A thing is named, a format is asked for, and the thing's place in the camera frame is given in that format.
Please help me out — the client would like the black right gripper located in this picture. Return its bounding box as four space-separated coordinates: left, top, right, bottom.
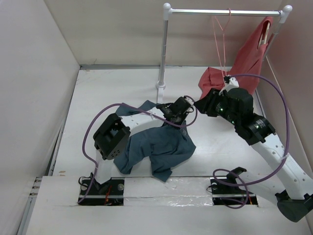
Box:
193 87 240 125

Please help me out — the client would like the blue t shirt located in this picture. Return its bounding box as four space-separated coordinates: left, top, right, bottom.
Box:
112 99 197 183

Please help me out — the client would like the pink wire hanger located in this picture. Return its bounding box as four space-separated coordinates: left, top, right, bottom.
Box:
211 8 232 79

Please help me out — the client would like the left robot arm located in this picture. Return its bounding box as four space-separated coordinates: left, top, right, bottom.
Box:
92 95 194 194

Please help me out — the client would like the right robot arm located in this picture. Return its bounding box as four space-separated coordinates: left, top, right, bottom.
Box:
194 76 313 222

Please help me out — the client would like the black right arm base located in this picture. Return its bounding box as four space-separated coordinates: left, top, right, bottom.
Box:
206 167 258 209

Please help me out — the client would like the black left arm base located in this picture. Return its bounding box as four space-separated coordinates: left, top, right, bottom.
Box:
78 173 125 206

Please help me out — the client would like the red t shirt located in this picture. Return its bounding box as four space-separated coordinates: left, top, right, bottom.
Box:
199 17 273 98

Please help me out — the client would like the wooden hanger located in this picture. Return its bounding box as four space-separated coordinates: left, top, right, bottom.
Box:
258 22 270 46

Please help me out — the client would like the white clothes rack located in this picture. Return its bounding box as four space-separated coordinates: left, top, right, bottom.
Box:
156 3 292 103

